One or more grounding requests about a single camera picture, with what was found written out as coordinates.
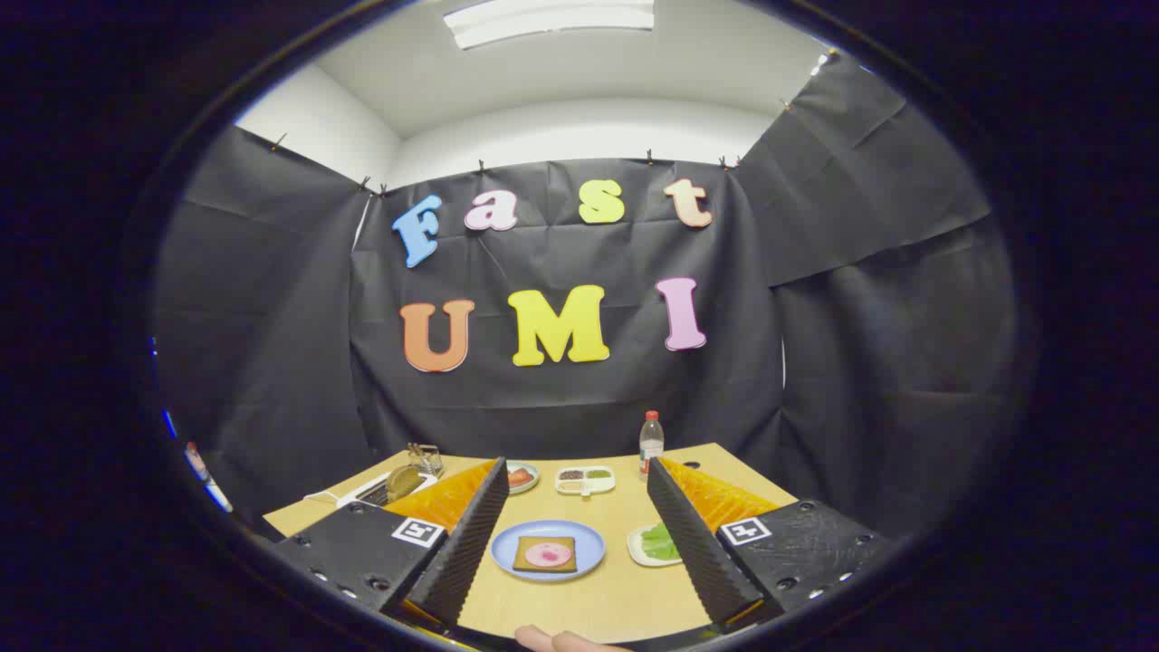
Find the black backdrop cloth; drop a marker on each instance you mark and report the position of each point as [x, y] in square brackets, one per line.
[589, 407]

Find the white toaster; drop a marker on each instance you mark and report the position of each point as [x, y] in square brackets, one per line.
[355, 495]

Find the clear red-capped plastic bottle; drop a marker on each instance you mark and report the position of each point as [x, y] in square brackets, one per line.
[651, 444]

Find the green lettuce leaf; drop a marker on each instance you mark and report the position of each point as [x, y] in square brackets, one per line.
[659, 543]

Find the pink ham slice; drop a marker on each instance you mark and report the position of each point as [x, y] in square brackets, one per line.
[546, 555]

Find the white divided condiment dish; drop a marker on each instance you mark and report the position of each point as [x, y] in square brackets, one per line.
[587, 490]

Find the pale green round plate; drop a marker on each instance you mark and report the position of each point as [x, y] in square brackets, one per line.
[532, 484]

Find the red tomato slice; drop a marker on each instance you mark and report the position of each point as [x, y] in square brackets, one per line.
[518, 478]

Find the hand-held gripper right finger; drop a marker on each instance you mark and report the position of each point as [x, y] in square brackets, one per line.
[693, 543]

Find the brown bread slice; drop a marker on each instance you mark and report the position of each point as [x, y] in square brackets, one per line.
[403, 481]
[521, 543]

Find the white square plate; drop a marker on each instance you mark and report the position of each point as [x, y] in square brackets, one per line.
[638, 555]

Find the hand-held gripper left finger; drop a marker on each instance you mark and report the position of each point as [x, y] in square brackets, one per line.
[471, 543]

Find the ceiling light panel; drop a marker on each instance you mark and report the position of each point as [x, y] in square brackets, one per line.
[543, 18]

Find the blue round plate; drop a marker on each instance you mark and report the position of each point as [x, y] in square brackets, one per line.
[505, 548]

